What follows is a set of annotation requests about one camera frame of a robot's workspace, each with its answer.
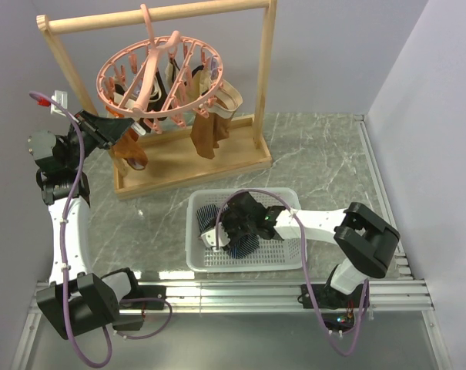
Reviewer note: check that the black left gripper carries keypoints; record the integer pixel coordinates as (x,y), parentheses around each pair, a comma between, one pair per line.
(103,132)

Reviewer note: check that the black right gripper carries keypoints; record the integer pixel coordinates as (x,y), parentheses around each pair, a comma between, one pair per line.
(227,216)

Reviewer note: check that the navy striped underwear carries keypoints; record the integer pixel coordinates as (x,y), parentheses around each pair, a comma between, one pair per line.
(246,245)

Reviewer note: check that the white clothes clip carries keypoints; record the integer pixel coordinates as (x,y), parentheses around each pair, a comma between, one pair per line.
(138,129)

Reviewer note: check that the pink round clip hanger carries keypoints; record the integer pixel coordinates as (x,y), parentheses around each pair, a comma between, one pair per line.
(161,78)

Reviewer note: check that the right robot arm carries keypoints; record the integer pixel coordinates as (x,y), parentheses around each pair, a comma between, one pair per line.
(367,240)

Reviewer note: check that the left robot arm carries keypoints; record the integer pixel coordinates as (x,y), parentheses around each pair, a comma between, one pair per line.
(77,300)

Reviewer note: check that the brown hanging underwear left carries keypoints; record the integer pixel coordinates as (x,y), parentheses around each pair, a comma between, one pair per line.
(129,150)

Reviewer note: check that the brown hanging underwear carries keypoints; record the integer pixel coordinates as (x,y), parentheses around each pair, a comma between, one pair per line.
(207,132)
(129,150)

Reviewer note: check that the brown hanging underwear right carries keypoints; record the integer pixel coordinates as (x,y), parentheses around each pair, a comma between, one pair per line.
(207,132)

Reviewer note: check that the cream hanging underwear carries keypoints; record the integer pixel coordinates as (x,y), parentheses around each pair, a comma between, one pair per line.
(228,98)

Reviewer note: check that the white plastic basket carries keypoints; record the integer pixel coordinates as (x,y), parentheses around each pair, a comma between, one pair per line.
(271,255)

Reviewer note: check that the wooden clothes rack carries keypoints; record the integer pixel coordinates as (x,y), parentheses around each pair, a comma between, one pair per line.
(172,157)

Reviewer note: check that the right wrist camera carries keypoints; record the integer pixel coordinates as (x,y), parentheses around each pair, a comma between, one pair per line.
(215,238)

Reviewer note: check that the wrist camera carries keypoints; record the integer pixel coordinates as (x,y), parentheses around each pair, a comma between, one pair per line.
(58,102)
(215,238)

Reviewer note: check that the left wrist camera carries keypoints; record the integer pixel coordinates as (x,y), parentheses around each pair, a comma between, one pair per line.
(58,102)

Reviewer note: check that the aluminium rail frame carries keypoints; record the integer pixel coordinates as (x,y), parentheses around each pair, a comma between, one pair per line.
(203,297)

